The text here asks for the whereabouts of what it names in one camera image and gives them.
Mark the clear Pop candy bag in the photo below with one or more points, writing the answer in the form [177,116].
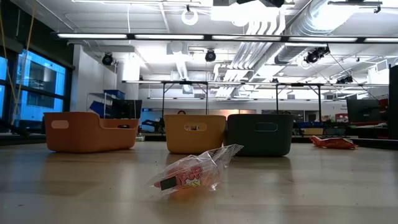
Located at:
[189,174]

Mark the orange plastic bin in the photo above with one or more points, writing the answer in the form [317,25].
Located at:
[81,133]

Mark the orange candy packet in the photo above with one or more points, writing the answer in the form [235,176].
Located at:
[334,143]

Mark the yellow plastic bin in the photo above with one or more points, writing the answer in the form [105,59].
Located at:
[186,143]

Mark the dark teal plastic bin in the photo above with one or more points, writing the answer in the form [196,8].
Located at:
[258,143]

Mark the black screen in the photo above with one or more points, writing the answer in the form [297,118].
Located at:
[126,109]

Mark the white light strip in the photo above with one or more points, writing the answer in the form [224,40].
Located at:
[93,36]
[169,36]
[381,40]
[245,38]
[323,39]

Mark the blue storage bin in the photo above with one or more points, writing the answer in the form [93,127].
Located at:
[98,108]
[114,94]

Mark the red box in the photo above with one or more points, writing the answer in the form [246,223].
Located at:
[341,117]

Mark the black monitor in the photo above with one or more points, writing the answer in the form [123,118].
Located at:
[363,110]

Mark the black background table frame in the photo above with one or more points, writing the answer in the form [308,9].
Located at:
[298,84]
[186,82]

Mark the black hanging camera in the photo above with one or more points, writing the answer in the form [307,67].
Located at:
[210,55]
[311,57]
[345,79]
[107,59]

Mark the black aluminium rig frame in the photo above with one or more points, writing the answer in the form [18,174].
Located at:
[208,37]

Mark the silver ventilation duct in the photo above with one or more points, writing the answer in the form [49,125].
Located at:
[311,18]

